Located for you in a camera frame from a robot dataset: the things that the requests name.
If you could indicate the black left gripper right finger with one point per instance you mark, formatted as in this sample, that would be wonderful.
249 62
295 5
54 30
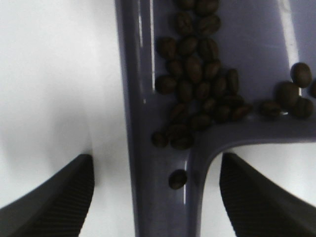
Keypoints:
257 207

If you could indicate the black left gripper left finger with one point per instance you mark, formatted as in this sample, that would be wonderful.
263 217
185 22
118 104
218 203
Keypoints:
56 208

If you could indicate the pile of coffee beans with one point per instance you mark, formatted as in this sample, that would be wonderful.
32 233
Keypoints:
238 69

